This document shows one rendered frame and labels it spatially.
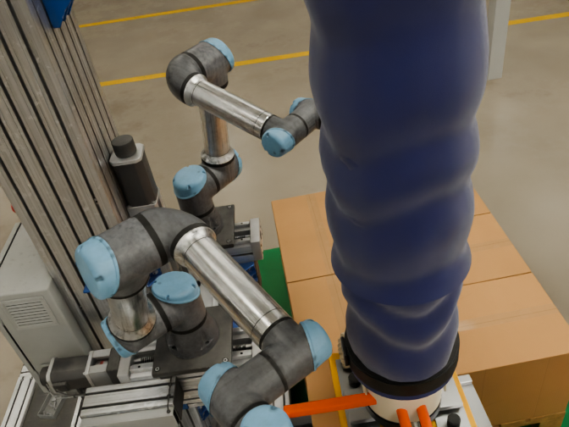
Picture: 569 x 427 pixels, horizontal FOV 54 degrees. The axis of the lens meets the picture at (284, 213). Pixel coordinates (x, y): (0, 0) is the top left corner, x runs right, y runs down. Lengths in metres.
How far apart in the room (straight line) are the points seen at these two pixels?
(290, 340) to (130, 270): 0.35
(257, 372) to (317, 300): 1.47
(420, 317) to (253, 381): 0.30
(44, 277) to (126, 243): 0.70
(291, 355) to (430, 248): 0.27
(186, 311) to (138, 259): 0.44
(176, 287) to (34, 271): 0.49
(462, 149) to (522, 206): 2.94
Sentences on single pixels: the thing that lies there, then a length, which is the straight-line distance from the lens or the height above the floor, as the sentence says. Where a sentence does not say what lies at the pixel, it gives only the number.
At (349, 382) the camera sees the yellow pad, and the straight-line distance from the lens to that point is 1.37.
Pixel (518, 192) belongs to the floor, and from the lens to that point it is 3.81.
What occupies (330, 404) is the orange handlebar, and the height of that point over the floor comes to 1.25.
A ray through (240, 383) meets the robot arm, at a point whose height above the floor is 1.57.
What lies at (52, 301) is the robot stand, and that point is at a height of 1.18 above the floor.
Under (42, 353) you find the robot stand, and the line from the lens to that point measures 1.95.
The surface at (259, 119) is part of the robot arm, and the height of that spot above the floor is 1.58.
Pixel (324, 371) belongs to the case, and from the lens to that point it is 1.64.
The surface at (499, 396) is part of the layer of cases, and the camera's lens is 2.34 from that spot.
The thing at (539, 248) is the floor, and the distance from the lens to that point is 3.43.
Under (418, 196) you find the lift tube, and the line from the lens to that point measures 0.77.
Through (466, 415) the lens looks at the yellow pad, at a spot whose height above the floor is 1.13.
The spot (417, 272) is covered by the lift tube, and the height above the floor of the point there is 1.66.
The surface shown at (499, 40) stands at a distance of 4.98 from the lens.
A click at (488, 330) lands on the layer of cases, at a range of 2.27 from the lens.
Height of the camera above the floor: 2.29
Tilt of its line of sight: 39 degrees down
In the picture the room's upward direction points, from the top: 10 degrees counter-clockwise
